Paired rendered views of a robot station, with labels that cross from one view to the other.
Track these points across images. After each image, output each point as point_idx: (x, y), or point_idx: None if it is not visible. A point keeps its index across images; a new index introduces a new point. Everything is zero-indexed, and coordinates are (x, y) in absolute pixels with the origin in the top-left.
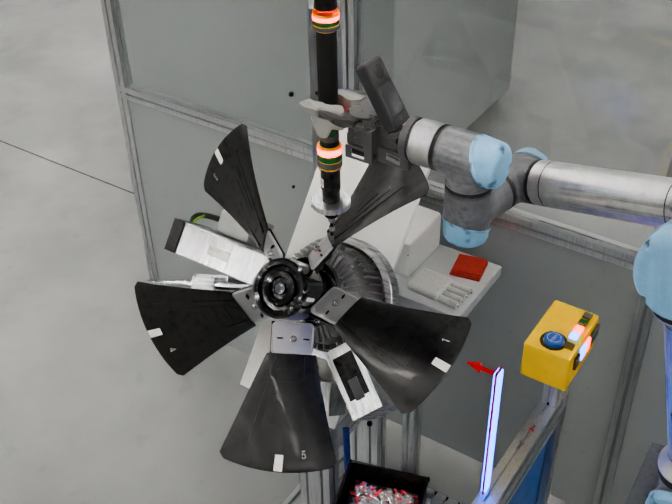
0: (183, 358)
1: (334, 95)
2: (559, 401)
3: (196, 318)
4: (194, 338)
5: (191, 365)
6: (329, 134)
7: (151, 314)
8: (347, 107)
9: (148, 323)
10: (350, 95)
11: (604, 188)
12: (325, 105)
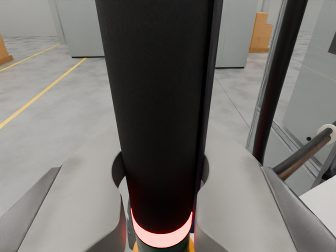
0: (130, 241)
1: (144, 153)
2: None
3: (133, 231)
4: (134, 239)
5: (132, 248)
6: (139, 243)
7: (128, 206)
8: (194, 232)
9: (127, 208)
10: (236, 197)
11: None
12: (99, 167)
